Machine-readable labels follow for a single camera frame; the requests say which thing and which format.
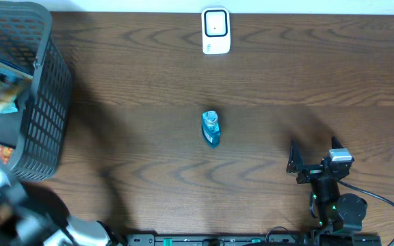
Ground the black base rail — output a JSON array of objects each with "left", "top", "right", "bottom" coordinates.
[{"left": 125, "top": 232, "right": 382, "bottom": 246}]

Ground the blue mouthwash bottle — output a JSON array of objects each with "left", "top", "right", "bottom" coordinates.
[{"left": 201, "top": 111, "right": 221, "bottom": 148}]

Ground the dark grey plastic basket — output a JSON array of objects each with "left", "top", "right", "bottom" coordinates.
[{"left": 0, "top": 1, "right": 73, "bottom": 181}]

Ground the orange Kleenex tissue pack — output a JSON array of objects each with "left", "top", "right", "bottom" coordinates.
[{"left": 0, "top": 144, "right": 14, "bottom": 164}]

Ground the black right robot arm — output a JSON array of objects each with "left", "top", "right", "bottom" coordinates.
[{"left": 286, "top": 137, "right": 367, "bottom": 245}]

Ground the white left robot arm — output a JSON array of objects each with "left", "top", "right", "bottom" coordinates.
[{"left": 0, "top": 159, "right": 124, "bottom": 246}]

